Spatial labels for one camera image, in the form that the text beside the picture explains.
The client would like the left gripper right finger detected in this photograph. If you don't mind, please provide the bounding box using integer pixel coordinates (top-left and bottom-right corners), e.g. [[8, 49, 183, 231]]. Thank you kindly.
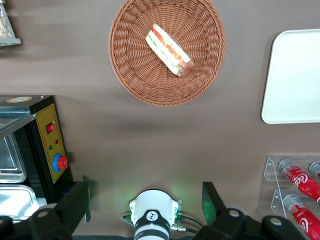
[[192, 181, 253, 240]]

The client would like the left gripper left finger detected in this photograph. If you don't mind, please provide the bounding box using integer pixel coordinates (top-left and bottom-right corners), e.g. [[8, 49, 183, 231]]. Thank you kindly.
[[27, 175, 97, 240]]

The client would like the triangle sandwich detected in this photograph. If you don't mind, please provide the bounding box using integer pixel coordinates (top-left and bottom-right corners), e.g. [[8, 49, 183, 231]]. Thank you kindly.
[[145, 23, 195, 78]]

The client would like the brown round wicker basket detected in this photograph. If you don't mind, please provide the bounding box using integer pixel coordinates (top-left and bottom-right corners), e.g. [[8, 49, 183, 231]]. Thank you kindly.
[[107, 0, 227, 108]]

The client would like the cream plastic tray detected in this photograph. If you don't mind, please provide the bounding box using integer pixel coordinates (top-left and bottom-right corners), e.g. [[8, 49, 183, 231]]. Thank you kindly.
[[261, 28, 320, 125]]

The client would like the grey snack tray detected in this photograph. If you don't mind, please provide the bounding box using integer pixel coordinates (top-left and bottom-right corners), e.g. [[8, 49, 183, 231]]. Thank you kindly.
[[0, 0, 23, 48]]

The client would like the steel food warmer pan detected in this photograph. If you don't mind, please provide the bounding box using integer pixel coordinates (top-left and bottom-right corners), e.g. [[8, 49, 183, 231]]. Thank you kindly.
[[0, 133, 27, 183], [0, 184, 48, 223]]

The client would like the clear acrylic bottle rack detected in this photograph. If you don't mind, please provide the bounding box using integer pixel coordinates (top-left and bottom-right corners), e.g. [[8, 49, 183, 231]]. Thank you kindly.
[[256, 156, 320, 226]]

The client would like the red cola bottle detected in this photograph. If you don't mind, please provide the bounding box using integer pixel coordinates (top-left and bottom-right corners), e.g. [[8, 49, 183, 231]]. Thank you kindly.
[[277, 158, 320, 205], [282, 194, 320, 240], [308, 161, 320, 180]]

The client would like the black food warmer yellow panel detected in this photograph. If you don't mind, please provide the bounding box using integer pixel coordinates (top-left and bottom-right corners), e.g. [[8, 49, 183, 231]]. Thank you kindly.
[[0, 94, 75, 223]]

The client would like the clear bag of snacks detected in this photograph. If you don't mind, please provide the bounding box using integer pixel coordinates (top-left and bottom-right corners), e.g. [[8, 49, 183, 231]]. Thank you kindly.
[[0, 4, 14, 39]]

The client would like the black base cable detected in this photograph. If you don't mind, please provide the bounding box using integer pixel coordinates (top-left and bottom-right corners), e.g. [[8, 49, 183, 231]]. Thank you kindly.
[[178, 215, 204, 229], [171, 224, 201, 234]]

